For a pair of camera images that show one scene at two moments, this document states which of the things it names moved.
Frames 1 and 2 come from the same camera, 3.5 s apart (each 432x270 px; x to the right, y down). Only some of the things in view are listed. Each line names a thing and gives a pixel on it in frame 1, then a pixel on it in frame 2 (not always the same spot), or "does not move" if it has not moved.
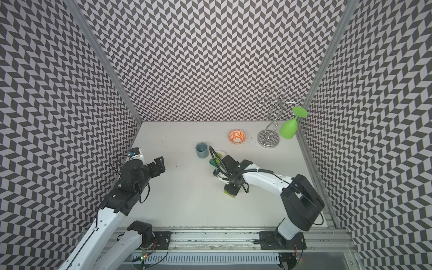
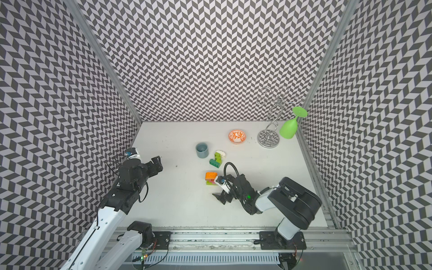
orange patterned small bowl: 237,136 does not move
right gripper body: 233,187 to 235,194
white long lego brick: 222,153 does not move
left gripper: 160,165 does not move
